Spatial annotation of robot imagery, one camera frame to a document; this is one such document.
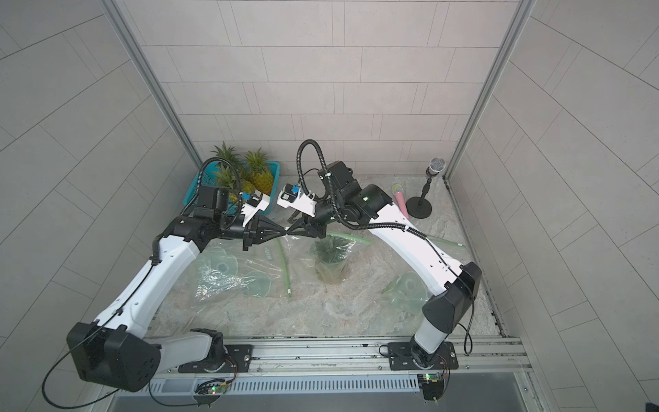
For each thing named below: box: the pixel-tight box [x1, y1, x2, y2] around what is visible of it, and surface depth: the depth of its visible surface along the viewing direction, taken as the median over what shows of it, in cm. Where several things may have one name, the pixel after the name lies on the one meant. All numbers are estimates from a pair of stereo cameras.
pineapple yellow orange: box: [244, 147, 274, 195], surface depth 102 cm
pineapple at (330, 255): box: [314, 233, 357, 285], surface depth 71 cm
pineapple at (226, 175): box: [211, 140, 242, 189], surface depth 98 cm
